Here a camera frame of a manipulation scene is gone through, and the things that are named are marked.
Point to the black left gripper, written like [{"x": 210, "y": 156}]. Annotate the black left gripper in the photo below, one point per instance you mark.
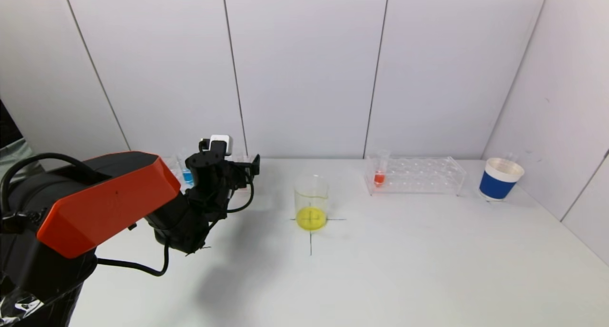
[{"x": 237, "y": 174}]

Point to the test tube with yellow pigment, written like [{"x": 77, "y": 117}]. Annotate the test tube with yellow pigment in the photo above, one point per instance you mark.
[{"x": 509, "y": 159}]

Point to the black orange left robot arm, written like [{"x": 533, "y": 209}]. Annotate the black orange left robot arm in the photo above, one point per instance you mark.
[{"x": 104, "y": 198}]

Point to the test tube with blue pigment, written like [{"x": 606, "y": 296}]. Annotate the test tube with blue pigment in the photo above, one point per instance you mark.
[{"x": 188, "y": 176}]

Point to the clear glass beaker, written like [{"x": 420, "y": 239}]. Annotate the clear glass beaker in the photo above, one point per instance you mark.
[{"x": 311, "y": 220}]

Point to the clear acrylic test tube rack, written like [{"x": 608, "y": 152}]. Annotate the clear acrylic test tube rack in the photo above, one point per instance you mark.
[
  {"x": 173, "y": 167},
  {"x": 418, "y": 179}
]

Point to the test tube with red pigment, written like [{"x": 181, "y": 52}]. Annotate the test tube with red pigment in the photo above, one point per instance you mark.
[{"x": 379, "y": 178}]

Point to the blue white paper cup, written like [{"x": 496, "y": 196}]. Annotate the blue white paper cup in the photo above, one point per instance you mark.
[{"x": 495, "y": 186}]

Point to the white grey left wrist camera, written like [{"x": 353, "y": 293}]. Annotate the white grey left wrist camera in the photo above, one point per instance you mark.
[{"x": 221, "y": 143}]

